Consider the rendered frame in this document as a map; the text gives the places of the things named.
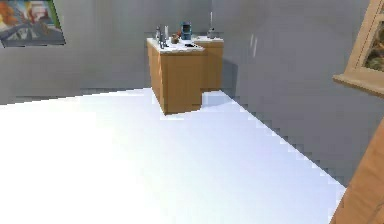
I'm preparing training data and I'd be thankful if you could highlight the wooden cabinet with white top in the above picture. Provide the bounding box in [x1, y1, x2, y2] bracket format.
[146, 34, 225, 116]

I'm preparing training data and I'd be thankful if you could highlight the blue coffee machine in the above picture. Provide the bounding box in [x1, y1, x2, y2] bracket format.
[180, 21, 193, 41]

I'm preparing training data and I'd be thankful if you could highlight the wooden framed window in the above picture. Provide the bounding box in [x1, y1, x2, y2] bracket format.
[332, 0, 384, 99]

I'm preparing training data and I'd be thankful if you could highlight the brown wooden furniture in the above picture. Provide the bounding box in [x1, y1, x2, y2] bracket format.
[329, 117, 384, 224]

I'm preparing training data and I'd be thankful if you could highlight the colourful framed wall picture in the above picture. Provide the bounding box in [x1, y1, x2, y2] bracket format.
[0, 0, 67, 49]

